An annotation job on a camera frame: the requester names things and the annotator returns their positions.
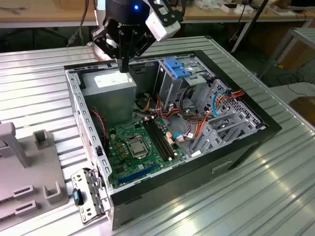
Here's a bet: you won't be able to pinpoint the blue expansion slot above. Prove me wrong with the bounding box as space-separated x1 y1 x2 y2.
117 164 158 185

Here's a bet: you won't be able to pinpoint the blue plastic drive latch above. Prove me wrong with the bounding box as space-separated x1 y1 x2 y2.
164 58 195 79

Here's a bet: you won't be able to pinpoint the grey metal frame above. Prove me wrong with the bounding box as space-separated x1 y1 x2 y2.
258 27 315 81

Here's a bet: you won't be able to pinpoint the grey parts rack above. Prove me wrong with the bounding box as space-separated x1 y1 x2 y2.
0 122 69 232

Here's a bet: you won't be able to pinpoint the black flat device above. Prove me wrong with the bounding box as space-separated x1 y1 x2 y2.
290 0 315 13

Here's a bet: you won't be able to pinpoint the orange wire bundle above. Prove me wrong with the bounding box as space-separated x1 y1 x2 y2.
157 94 213 140

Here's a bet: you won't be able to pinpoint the metal disk bay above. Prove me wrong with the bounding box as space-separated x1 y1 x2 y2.
190 110 268 158

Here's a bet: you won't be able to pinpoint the black slanted pole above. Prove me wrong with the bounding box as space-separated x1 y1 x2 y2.
230 0 269 54

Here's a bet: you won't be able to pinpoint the black cable bundle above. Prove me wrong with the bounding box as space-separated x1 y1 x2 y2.
178 85 197 121

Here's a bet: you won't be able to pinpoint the green motherboard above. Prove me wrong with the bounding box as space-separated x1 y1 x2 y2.
107 115 188 189

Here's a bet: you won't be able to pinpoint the metal drive cage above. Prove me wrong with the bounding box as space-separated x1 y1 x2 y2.
157 58 215 107

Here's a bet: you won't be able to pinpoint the black tab with blue stripe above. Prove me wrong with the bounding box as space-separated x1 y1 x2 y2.
72 188 85 206

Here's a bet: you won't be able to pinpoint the long wooden desk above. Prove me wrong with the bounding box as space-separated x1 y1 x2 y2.
0 0 315 29

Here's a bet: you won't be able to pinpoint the light blue thin wire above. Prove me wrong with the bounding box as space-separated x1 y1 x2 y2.
172 132 195 143

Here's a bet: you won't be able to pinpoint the metal expansion bracket latch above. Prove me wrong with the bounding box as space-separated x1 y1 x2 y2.
70 168 112 226

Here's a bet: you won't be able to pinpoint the black PC case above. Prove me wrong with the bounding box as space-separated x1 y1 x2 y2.
63 50 283 231

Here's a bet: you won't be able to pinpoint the white small box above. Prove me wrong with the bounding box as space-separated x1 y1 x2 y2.
220 2 254 15

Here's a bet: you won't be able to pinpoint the CPU socket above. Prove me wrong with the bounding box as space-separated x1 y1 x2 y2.
124 136 150 160

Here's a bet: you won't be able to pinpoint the blue flat wire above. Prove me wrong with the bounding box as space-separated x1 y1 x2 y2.
212 90 232 118

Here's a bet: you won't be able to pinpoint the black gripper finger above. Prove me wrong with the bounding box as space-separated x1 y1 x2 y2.
91 28 125 73
124 30 155 73

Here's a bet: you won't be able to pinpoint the black RAM slot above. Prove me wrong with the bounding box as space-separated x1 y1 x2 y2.
150 119 173 160
154 119 175 159
147 120 170 161
144 120 168 162

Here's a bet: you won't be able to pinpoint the power wire with black plug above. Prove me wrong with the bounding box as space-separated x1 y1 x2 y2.
222 89 246 100

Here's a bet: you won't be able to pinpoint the silver CPU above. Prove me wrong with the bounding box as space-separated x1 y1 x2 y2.
130 142 145 155

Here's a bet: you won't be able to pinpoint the red black fan wire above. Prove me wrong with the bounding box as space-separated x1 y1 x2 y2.
90 109 108 149

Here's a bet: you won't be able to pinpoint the large brown cardboard box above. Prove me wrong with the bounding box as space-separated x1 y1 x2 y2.
280 40 315 69

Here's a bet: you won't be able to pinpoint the grey power supply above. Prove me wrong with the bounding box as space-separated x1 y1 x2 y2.
81 68 137 127

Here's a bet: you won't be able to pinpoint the black hanging cables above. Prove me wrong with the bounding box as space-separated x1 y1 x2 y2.
66 0 90 48

